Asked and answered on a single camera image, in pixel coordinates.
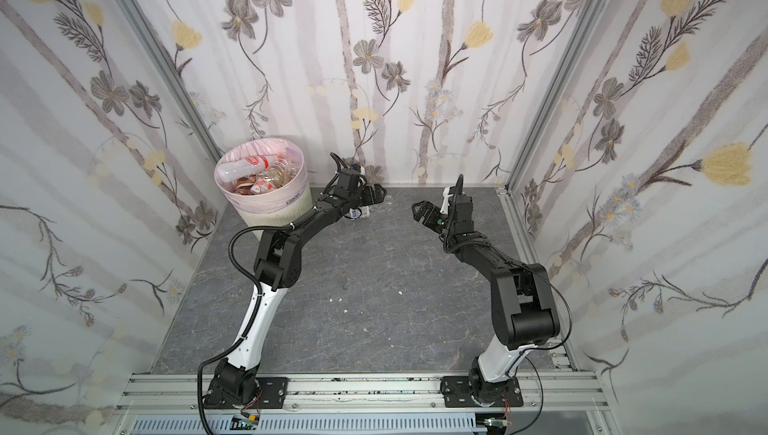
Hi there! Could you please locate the clear bottle red-white label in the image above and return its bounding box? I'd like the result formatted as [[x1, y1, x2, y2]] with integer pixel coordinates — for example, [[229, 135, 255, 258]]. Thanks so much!
[[249, 178, 281, 195]]

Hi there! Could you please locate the brown Nescafe bottle back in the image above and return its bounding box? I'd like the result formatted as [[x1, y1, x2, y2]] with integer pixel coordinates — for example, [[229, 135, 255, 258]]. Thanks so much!
[[233, 177, 255, 195]]

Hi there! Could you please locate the white bottle red cap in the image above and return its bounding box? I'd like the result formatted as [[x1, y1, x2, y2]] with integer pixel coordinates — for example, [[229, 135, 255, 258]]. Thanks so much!
[[215, 155, 284, 183]]

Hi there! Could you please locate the Suntory white label bottle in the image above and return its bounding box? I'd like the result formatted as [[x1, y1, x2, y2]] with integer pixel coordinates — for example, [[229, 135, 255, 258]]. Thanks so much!
[[349, 206, 371, 219]]

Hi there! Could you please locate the crushed bottle red label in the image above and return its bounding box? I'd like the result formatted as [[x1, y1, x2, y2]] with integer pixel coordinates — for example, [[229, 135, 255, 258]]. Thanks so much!
[[275, 157, 300, 184]]

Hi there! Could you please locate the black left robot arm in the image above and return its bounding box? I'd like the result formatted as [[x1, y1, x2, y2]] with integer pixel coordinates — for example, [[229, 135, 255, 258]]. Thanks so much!
[[197, 167, 387, 409]]

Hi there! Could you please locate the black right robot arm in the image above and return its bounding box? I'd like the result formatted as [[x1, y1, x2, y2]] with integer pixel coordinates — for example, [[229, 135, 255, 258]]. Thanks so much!
[[411, 188, 561, 406]]

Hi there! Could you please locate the cream waste bin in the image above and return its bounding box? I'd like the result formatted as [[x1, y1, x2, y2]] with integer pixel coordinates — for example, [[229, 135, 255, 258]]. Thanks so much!
[[214, 137, 317, 238]]

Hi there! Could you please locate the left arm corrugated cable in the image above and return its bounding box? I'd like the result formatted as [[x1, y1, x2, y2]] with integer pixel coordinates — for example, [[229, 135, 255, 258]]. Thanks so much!
[[196, 224, 295, 435]]

